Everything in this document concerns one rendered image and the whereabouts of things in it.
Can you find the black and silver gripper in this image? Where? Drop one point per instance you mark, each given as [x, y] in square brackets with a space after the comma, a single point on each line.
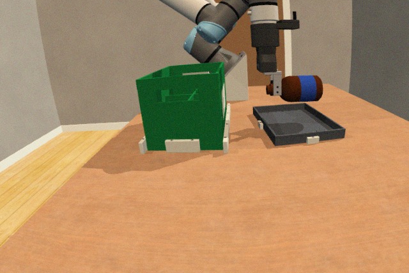
[265, 38]

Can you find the green crate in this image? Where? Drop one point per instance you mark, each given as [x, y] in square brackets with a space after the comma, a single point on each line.
[197, 116]

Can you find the blue and brown bottle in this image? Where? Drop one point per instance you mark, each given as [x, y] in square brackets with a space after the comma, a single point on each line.
[300, 88]

